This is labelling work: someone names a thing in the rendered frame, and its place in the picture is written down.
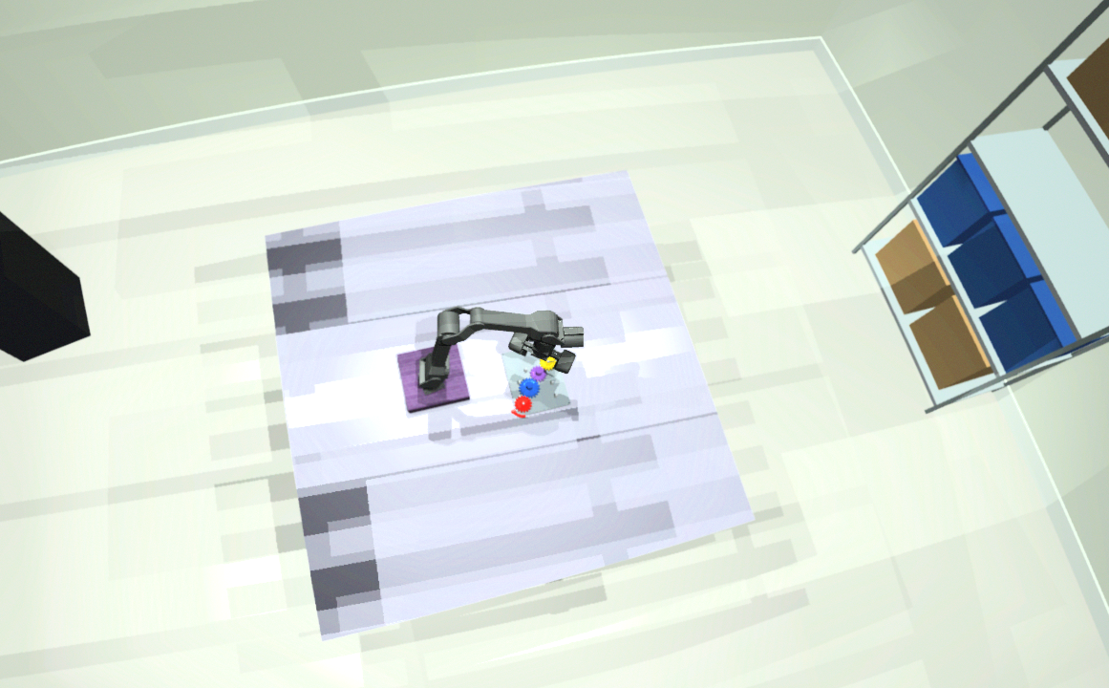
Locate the blue gear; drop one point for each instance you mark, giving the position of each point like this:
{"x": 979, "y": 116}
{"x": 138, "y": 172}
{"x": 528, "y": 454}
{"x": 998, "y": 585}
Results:
{"x": 529, "y": 388}

